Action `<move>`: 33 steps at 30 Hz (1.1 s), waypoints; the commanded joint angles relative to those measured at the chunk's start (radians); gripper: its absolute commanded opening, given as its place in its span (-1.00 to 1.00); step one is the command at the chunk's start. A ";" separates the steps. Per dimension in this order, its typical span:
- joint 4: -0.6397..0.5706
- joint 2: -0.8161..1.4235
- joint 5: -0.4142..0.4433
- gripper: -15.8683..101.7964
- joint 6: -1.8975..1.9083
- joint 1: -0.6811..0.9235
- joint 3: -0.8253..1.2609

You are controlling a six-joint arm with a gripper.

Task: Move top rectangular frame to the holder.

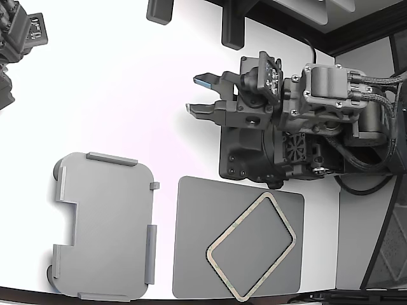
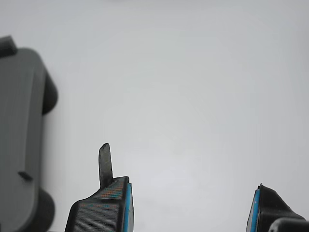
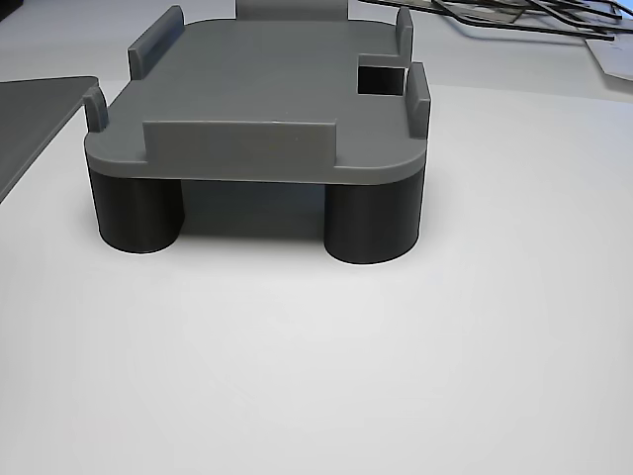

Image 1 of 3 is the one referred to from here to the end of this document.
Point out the black six-joint robot arm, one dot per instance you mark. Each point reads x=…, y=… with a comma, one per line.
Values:
x=327, y=82

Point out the black slanted support bar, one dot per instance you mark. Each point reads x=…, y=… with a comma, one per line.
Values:
x=378, y=241

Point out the short dark grey stand foot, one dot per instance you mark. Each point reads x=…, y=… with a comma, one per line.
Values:
x=159, y=11

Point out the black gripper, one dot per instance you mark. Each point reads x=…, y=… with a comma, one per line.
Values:
x=235, y=116

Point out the black table edge rail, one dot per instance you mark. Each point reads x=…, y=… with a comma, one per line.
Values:
x=349, y=31

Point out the grey rectangular holder with tabs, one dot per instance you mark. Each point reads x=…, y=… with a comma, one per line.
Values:
x=108, y=222

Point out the beige rectangular adhesive frame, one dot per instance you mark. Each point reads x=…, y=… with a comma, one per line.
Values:
x=208, y=253

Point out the dark grey flat mat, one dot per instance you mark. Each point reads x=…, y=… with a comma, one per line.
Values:
x=197, y=238

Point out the long black bracket post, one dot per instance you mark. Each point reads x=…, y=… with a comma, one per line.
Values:
x=233, y=28

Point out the black wrist camera board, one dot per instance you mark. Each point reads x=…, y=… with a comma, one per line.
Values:
x=268, y=74

